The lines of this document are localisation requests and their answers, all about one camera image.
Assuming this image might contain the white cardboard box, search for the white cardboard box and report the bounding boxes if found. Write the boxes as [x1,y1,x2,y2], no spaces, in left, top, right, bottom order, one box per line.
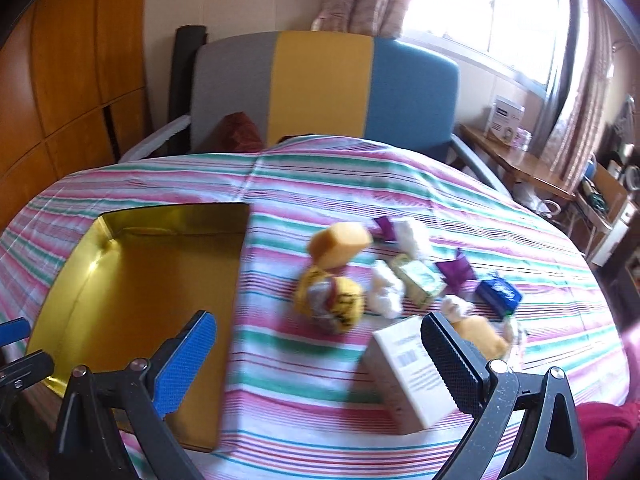
[361,314,481,436]

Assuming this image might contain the white cabinet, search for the white cabinet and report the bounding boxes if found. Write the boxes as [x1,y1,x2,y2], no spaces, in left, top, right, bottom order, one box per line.
[590,205,638,266]

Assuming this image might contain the open cardboard box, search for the open cardboard box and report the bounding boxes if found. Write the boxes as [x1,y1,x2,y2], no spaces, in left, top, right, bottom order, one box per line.
[575,162,631,231]

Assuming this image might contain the dark red cushion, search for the dark red cushion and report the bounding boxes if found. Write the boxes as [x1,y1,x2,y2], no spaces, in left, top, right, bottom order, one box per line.
[217,112,266,153]

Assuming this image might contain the yellow sponge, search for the yellow sponge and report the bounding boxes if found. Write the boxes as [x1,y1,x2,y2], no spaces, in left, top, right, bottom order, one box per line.
[307,222,373,271]
[452,317,511,361]

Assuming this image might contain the striped tablecloth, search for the striped tablecloth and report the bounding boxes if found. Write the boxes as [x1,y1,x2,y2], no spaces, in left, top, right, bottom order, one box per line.
[0,135,633,480]

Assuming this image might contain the large white plastic bag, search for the large white plastic bag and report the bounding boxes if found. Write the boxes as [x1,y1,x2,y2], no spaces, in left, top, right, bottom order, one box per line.
[369,260,406,318]

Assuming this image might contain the yellow snack packet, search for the yellow snack packet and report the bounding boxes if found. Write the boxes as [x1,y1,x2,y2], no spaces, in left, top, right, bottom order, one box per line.
[295,265,366,336]

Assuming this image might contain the grey yellow blue sofa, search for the grey yellow blue sofa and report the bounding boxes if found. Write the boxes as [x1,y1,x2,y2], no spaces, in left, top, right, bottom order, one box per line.
[117,30,511,196]

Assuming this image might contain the wooden wardrobe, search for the wooden wardrobe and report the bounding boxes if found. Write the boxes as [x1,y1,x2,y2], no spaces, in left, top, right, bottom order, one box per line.
[0,0,151,211]

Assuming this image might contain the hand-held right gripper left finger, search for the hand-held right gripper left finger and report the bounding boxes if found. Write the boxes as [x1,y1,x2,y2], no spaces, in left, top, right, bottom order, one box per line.
[47,310,221,480]

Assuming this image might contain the round white plastic bag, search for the round white plastic bag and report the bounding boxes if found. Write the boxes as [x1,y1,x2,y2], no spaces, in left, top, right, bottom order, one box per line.
[395,217,431,258]

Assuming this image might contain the small purple snack packet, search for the small purple snack packet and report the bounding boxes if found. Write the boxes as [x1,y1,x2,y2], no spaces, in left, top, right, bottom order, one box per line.
[372,216,398,243]

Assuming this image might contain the blue tissue pack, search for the blue tissue pack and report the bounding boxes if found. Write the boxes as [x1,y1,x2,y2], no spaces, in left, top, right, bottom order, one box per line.
[474,272,523,318]

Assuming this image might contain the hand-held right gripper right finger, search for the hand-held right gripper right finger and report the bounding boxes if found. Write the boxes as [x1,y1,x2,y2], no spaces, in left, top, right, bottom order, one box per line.
[420,311,588,480]

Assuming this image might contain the gold tin box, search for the gold tin box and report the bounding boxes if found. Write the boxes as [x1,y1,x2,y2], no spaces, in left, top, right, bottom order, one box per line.
[25,203,251,453]

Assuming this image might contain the green tea box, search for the green tea box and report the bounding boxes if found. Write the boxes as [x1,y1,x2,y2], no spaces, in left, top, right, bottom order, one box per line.
[390,255,448,311]

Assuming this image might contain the white carton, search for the white carton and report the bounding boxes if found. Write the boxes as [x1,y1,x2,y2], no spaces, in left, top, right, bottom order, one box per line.
[487,95,526,143]

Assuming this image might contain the red cloth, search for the red cloth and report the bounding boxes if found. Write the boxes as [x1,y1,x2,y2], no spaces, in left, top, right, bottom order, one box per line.
[580,400,640,480]

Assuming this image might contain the window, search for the window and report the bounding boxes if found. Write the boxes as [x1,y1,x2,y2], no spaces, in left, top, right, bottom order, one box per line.
[400,0,571,96]

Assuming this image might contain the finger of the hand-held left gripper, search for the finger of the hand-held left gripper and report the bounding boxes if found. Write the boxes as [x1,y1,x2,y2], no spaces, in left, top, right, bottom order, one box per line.
[0,350,55,392]
[0,319,31,347]

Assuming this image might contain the small knotted white bag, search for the small knotted white bag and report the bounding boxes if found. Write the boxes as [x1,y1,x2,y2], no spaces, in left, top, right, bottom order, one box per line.
[442,295,473,321]

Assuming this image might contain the long pink curtain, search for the long pink curtain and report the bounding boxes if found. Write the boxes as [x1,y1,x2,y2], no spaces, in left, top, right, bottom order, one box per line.
[540,0,621,196]

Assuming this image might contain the large purple snack packet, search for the large purple snack packet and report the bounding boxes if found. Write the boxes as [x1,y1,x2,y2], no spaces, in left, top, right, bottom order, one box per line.
[434,248,478,293]

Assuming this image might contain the wooden side table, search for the wooden side table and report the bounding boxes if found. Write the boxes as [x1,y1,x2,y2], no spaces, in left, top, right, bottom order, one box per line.
[457,122,576,201]

